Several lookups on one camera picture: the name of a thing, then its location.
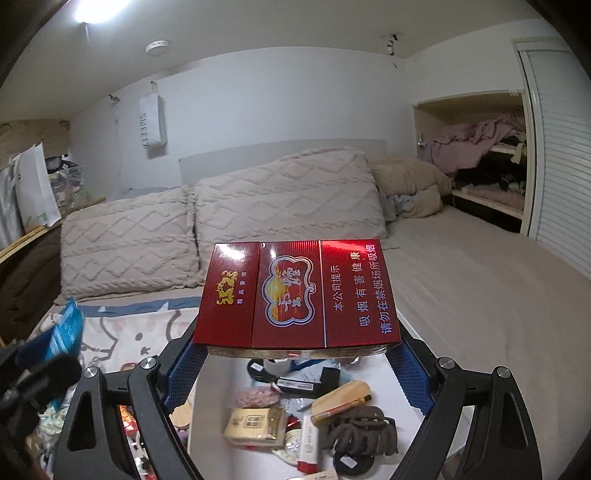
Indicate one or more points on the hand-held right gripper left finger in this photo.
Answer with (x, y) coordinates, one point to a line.
(182, 374)

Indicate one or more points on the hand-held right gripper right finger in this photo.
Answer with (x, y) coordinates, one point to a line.
(411, 374)

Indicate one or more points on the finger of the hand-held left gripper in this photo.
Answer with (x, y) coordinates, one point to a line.
(57, 367)

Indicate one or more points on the white cardboard box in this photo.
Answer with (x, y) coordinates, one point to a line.
(217, 383)

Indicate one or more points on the blue packet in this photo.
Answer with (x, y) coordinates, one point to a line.
(64, 330)

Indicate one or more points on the red cigarette carton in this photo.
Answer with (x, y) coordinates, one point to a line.
(295, 295)

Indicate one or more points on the oval wooden hairbrush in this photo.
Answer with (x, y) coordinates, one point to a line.
(181, 413)

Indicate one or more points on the brown hair claw clip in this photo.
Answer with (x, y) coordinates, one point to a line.
(360, 431)

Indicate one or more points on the tan wooden case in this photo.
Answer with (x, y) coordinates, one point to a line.
(339, 401)

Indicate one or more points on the pink dotted pouch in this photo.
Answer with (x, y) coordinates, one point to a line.
(256, 397)

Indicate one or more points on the black small box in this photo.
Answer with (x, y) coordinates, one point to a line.
(330, 377)

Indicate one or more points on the brown quilt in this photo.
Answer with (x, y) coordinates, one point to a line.
(27, 286)

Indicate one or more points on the tan tissue pack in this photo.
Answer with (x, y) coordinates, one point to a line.
(254, 424)

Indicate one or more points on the beige bed sheet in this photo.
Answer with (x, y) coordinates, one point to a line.
(485, 300)

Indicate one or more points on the black round tin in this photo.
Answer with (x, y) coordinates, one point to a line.
(353, 464)

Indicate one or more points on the white and red cigarette pack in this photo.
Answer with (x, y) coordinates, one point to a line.
(309, 445)

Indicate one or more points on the beige textured pillow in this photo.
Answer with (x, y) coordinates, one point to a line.
(124, 244)
(286, 198)

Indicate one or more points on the pale curtain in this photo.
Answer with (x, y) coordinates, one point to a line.
(9, 207)

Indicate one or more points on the grey crumpled cloth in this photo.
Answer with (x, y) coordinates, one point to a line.
(401, 205)

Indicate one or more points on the pile of printed bags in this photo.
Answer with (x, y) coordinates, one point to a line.
(67, 184)

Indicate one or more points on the white tote bag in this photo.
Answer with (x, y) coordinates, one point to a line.
(34, 184)

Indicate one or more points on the beige plush cushion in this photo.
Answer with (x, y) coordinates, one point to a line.
(406, 177)

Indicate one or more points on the dark clothes pile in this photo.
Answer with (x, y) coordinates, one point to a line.
(498, 177)

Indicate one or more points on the pink clothes pile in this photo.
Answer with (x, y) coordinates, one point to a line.
(466, 138)

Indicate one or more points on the wardrobe shelf niche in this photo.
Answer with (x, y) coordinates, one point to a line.
(429, 120)

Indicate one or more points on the white hanging paper bag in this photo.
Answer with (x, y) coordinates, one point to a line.
(154, 120)

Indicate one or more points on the white louvered door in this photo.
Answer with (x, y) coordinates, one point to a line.
(558, 152)

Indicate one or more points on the white smoke detector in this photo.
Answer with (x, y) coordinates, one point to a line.
(158, 47)

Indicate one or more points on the ceiling light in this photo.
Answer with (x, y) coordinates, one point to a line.
(87, 9)

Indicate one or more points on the wooden bed rail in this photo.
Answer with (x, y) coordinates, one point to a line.
(27, 240)

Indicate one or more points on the black wall fixture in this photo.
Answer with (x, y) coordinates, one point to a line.
(391, 44)

